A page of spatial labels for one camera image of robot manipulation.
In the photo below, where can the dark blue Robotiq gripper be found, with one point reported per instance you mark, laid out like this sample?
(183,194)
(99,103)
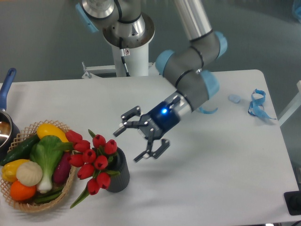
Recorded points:
(160,120)

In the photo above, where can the red tulip bouquet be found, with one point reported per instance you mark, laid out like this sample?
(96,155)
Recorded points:
(93,161)

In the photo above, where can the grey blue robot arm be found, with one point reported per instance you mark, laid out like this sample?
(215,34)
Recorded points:
(129,31)

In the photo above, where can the dark grey ribbed vase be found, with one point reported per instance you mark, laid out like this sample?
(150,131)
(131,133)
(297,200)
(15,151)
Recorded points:
(121,181)

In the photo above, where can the blue curled ribbon piece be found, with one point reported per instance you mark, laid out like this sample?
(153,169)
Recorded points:
(204,111)

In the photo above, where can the purple sweet potato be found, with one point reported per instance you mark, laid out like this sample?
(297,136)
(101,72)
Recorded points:
(62,171)

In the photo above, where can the small light blue cap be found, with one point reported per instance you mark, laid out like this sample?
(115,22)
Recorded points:
(234,98)

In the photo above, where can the green bok choy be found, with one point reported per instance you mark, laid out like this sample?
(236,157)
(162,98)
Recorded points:
(47,155)

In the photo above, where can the yellow squash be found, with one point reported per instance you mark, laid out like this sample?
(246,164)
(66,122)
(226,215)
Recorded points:
(50,133)

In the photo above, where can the green pea pods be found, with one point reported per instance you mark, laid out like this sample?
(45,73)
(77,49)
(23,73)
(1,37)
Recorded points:
(48,197)

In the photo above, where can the woven bamboo basket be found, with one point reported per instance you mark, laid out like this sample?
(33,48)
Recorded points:
(30,206)

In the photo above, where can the white garlic bulb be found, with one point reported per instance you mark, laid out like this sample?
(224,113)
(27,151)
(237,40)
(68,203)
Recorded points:
(29,173)

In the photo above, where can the green cucumber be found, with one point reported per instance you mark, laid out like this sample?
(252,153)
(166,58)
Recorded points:
(21,151)

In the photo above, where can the orange fruit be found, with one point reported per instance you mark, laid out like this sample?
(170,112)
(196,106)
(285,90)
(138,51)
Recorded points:
(20,192)

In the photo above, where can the yellow bell pepper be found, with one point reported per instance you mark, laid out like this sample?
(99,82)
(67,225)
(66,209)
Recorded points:
(9,169)

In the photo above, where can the black device at edge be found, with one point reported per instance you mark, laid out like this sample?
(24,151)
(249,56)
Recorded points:
(293,202)

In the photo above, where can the blue object top corner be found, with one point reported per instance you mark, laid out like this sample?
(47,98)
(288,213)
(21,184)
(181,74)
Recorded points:
(296,9)

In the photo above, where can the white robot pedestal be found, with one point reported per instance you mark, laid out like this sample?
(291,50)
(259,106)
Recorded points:
(135,61)

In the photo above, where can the blue handled saucepan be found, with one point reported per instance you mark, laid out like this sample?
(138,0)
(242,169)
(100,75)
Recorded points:
(8,130)

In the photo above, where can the white frame bar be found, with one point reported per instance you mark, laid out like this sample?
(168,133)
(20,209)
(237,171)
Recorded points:
(294,104)

